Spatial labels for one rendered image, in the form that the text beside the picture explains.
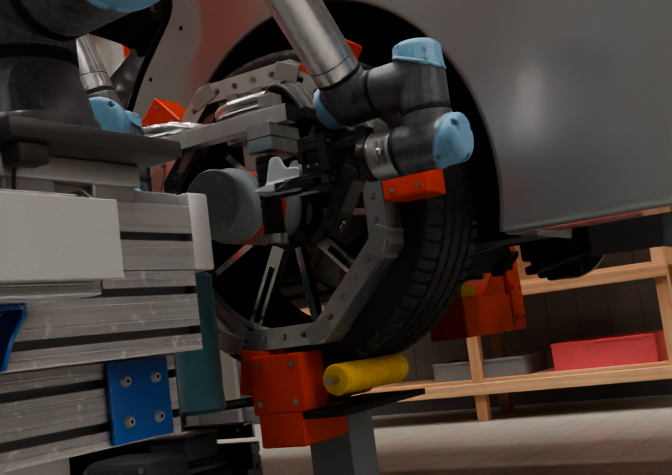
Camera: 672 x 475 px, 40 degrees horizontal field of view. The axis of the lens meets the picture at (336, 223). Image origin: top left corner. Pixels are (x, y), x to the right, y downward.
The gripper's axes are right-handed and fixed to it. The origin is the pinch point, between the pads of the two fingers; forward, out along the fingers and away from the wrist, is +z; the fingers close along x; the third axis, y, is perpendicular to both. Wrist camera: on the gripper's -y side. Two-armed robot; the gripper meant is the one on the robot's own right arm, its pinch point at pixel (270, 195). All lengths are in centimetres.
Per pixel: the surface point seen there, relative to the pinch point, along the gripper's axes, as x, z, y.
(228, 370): -464, 378, -40
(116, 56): -438, 438, 230
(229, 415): -462, 381, -75
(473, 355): -381, 132, -45
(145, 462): -7, 40, -43
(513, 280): -270, 60, -10
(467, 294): -220, 62, -14
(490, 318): -238, 61, -25
